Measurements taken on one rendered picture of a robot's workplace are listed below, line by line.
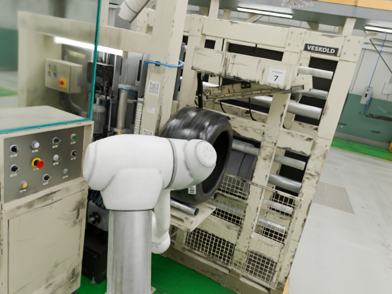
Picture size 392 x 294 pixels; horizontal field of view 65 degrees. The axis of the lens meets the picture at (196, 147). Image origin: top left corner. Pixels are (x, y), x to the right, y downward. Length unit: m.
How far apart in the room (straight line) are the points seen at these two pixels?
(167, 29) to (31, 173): 1.03
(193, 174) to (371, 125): 10.34
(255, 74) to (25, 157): 1.29
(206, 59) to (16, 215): 1.33
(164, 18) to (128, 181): 1.26
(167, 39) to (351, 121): 9.44
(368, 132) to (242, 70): 9.31
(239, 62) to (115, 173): 1.32
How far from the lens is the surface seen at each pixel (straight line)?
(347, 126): 10.87
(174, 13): 1.79
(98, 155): 0.70
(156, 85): 1.82
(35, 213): 1.83
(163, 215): 1.12
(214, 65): 1.94
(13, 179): 1.73
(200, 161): 0.74
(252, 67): 1.86
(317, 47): 2.11
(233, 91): 2.03
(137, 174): 0.70
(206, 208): 2.05
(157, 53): 1.82
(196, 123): 1.62
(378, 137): 11.09
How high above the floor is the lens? 1.75
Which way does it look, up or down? 17 degrees down
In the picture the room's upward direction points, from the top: 11 degrees clockwise
